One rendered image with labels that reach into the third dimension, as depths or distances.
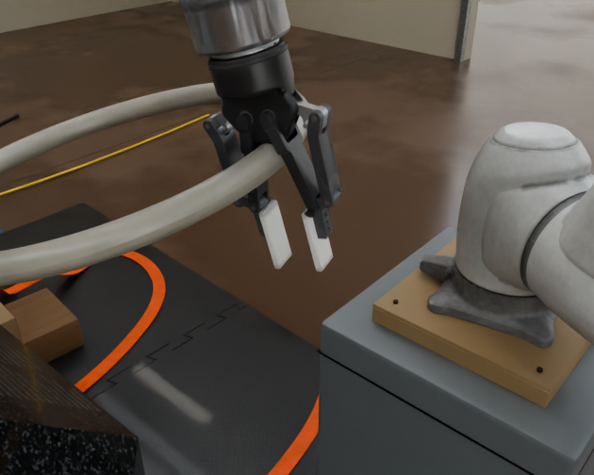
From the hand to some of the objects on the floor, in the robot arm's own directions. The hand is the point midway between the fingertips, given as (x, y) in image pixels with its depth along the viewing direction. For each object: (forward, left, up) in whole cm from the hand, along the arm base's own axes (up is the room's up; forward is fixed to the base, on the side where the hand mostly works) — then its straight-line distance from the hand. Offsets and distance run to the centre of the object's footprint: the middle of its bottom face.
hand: (296, 237), depth 67 cm
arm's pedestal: (-33, +16, -107) cm, 114 cm away
